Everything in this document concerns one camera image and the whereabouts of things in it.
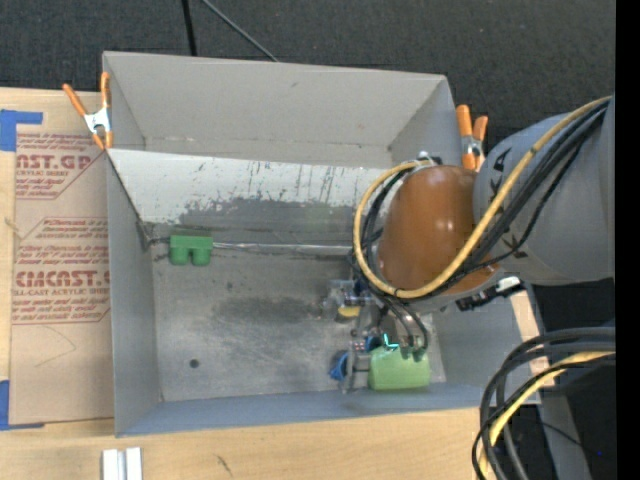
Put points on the green double-knob toy block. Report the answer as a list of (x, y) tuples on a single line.
[(190, 249)]

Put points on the small yellow object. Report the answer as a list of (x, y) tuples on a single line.
[(348, 312)]

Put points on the black cylinder on white bracket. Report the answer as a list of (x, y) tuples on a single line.
[(482, 299)]

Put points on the small blue object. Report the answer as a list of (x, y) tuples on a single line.
[(338, 365)]

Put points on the light green block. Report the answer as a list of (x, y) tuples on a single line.
[(400, 372)]

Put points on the grey metal bin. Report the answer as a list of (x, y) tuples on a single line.
[(250, 318)]

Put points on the brown cardboard board red print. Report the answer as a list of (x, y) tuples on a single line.
[(60, 358)]

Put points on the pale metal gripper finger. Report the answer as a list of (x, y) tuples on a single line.
[(356, 368), (342, 293)]

